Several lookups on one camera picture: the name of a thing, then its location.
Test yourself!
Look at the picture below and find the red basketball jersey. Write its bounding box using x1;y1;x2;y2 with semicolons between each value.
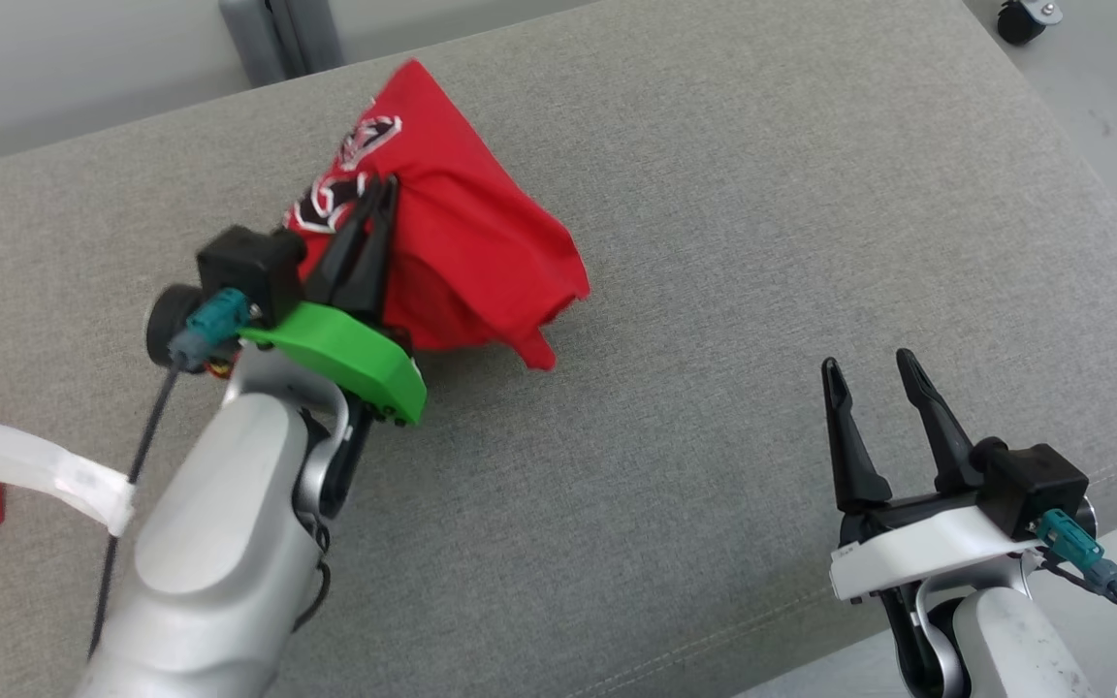
284;58;591;371

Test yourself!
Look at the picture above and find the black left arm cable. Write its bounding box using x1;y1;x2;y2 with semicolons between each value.
85;364;181;665

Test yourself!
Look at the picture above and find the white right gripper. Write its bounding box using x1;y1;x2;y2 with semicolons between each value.
819;348;1037;604

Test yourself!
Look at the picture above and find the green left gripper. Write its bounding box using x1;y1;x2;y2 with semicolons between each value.
237;174;430;428

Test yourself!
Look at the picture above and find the black caster wheel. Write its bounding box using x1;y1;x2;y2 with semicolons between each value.
996;0;1065;47

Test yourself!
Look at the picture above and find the grey partition post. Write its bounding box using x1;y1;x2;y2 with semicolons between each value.
218;0;346;90

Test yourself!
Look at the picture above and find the teal cable connector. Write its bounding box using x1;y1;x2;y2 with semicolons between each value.
169;289;251;375
1037;508;1117;594

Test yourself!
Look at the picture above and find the grey fabric sofa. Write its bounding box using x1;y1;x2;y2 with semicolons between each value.
0;0;1117;698

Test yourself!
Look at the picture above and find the teal right cable connector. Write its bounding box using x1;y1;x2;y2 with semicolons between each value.
1037;508;1117;594

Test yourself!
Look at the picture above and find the teal left cable connector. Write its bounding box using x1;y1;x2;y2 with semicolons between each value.
169;289;251;375

